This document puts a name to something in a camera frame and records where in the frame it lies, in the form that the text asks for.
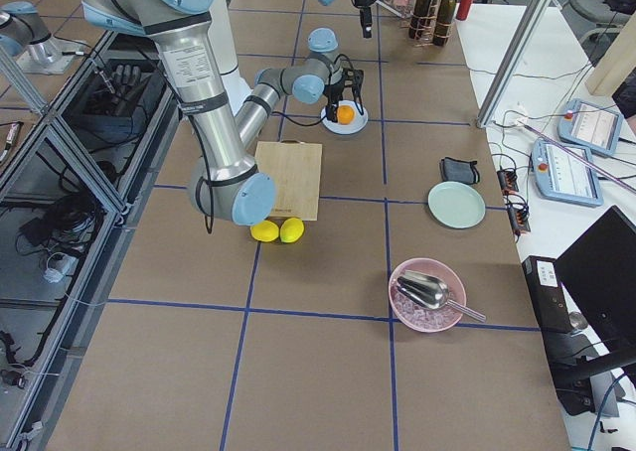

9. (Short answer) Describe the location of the orange fruit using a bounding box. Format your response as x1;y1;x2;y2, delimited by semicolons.
336;104;356;125

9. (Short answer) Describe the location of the light blue plate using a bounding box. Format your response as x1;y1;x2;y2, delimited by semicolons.
321;100;369;135

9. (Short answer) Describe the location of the light green plate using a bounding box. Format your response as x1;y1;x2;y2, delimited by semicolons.
427;181;486;229

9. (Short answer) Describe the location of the bamboo cutting board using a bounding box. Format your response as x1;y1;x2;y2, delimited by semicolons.
255;141;323;222

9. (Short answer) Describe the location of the dark green wine bottle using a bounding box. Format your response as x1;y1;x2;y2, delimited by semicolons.
432;0;457;47

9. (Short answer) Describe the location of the upper yellow lemon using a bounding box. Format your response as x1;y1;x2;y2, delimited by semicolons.
279;218;305;243

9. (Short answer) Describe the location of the yellow lemon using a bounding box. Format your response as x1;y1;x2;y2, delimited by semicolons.
279;218;305;243
249;220;279;242

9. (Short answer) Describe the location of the grey folded cloth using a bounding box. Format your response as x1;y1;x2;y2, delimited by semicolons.
439;157;481;185

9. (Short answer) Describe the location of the lower yellow lemon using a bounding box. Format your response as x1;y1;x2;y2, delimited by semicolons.
249;220;279;242

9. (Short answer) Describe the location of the metal ice scoop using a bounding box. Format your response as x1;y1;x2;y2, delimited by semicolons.
397;270;486;323

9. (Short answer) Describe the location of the pink bowl with ice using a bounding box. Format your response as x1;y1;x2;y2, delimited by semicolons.
389;257;466;333

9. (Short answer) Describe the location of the near teach pendant tablet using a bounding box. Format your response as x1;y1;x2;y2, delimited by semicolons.
532;139;603;208

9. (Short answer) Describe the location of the teach pendant tablet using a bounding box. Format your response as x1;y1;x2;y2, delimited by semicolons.
557;98;624;157
532;139;603;208

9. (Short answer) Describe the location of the far teach pendant tablet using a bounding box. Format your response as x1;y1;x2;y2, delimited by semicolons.
557;98;624;157

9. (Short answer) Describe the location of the person in black shirt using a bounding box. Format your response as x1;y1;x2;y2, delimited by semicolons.
612;72;636;132

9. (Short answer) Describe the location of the black monitor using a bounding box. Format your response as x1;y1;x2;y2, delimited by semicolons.
543;206;635;415

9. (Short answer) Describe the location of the copper wire bottle rack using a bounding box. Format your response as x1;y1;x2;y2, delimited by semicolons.
408;0;455;47

